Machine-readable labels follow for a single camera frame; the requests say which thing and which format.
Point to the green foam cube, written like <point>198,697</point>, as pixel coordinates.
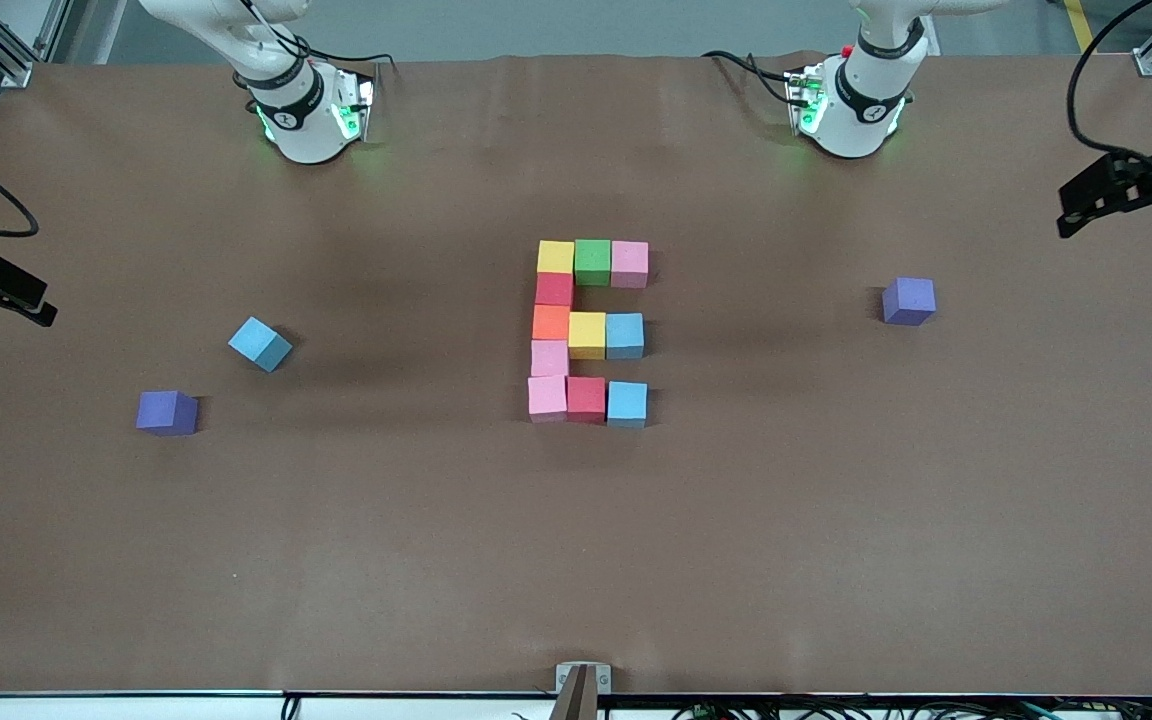
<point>593,262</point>

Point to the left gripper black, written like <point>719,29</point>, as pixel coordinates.
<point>1143,182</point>

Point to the blue foam cube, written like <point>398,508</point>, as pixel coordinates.
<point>625,335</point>
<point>627,404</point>
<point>259,343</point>

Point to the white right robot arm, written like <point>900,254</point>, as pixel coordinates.
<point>306,120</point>

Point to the brown table cover mat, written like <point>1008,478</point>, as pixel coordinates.
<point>576,560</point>

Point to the yellow foam cube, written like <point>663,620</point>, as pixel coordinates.
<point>556,257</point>
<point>587,335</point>

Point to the red foam cube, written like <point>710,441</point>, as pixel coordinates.
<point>554,289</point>
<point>586,398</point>

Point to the pink foam cube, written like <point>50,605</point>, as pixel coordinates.
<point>630,264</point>
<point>547,398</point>
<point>550,358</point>

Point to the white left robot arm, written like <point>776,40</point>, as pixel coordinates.
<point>861,100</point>

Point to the orange foam cube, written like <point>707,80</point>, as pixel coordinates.
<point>551,322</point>

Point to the purple foam cube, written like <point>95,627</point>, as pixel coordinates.
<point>167,412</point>
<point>908,301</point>

